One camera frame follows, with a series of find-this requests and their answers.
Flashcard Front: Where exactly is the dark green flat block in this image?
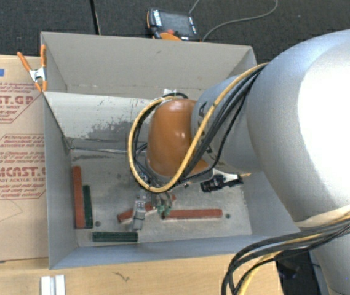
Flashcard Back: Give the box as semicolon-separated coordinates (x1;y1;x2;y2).
82;184;94;229
92;231;139;243

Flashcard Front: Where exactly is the brown cardboard board, red print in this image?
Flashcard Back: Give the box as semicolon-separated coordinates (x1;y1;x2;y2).
0;53;50;265

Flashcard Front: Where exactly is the grey metal bin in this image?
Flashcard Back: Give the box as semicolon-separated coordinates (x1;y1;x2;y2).
40;31;301;270

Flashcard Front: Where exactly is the black cylinder on white bracket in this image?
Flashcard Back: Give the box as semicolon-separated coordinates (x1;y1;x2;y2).
199;168;251;194

